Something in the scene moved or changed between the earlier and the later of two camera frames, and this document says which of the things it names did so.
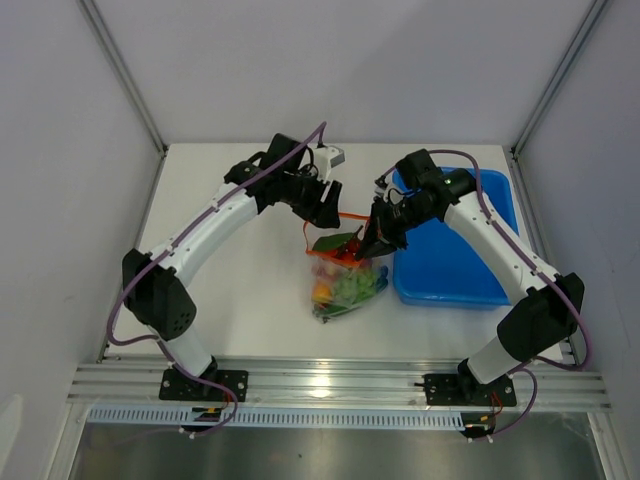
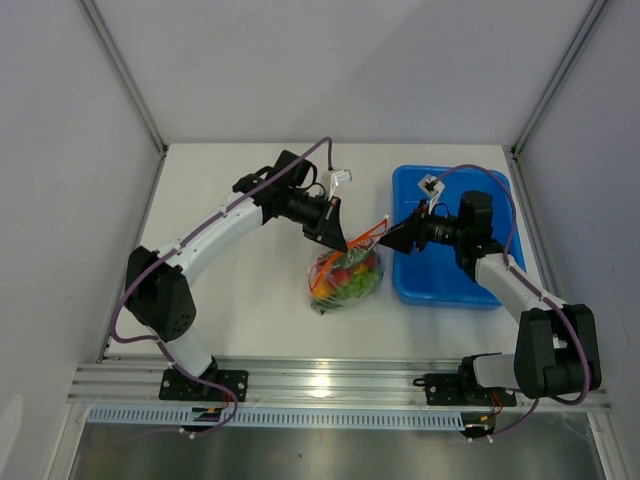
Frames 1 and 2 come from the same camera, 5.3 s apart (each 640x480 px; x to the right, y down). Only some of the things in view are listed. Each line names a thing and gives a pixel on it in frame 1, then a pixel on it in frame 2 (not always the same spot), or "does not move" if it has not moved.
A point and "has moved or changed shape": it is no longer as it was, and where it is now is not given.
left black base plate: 176,387 does not move
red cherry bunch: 346,246 to 344,277
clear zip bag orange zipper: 341,284 has moved or changed shape
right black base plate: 465,390 does not move
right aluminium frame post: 586,27 does not move
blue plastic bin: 441,266 does not move
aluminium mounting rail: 334,385 does not move
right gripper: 379,224 to 415,229
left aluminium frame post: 130,85 does not move
